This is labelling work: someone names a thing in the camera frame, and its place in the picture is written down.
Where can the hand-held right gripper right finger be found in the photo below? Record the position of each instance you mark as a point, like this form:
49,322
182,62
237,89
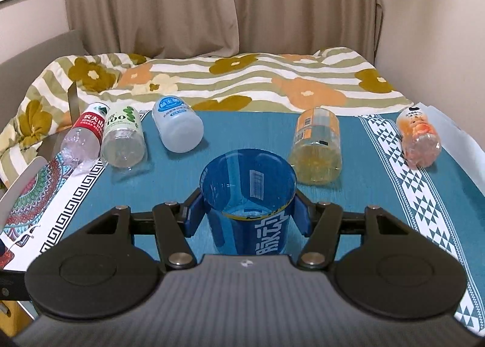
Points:
303,214

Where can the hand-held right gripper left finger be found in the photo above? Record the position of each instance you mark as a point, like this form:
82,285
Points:
196,210

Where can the blue plastic bottle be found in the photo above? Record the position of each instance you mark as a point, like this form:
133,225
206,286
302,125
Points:
248,195

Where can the teal patterned tablecloth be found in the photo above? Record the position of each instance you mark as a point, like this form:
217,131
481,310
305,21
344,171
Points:
242,180

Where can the orange label yellow bottle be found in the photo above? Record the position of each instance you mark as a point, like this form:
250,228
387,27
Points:
316,146

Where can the white opaque blue-cap bottle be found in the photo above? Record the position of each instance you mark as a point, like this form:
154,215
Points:
176,125

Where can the green label clear bottle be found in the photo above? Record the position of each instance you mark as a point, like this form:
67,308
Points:
123,138

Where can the red label clear bottle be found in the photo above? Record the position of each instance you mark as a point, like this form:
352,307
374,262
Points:
83,135

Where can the floral striped blanket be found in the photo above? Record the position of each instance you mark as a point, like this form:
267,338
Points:
235,78

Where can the orange pink label bottle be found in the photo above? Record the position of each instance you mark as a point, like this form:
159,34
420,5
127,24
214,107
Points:
418,135

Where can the beige curtain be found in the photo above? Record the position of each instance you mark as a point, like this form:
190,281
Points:
212,2

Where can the grey sofa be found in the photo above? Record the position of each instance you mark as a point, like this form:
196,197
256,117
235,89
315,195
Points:
34,51

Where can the grey metal bracket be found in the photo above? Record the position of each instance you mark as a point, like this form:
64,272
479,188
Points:
72,99

